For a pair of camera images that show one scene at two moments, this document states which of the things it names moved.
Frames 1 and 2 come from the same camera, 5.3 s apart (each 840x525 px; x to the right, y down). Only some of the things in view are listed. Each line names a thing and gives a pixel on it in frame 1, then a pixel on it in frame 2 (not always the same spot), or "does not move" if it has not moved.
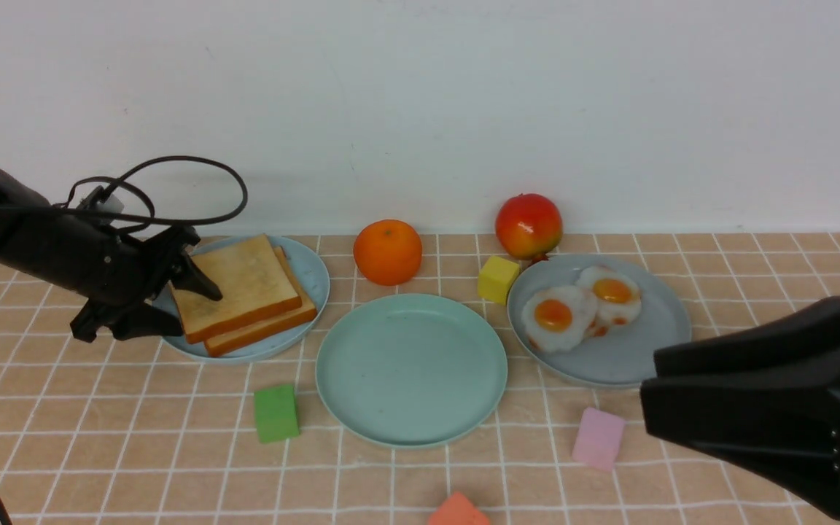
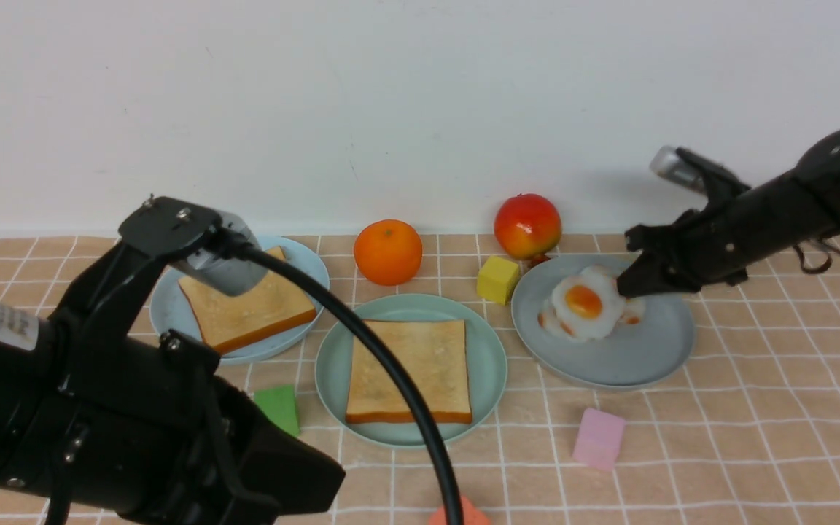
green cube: [276, 413] does not move
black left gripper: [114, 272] -> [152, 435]
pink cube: [599, 439] does not move
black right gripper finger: [819, 334] -> [654, 239]
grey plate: [626, 353] does not move
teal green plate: [412, 371] does not move
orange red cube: [457, 510] does not move
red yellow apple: [529, 227] does not move
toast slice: [253, 283] -> [432, 354]
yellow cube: [496, 275] does not move
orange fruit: [387, 252] does not move
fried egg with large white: [558, 318] -> [590, 305]
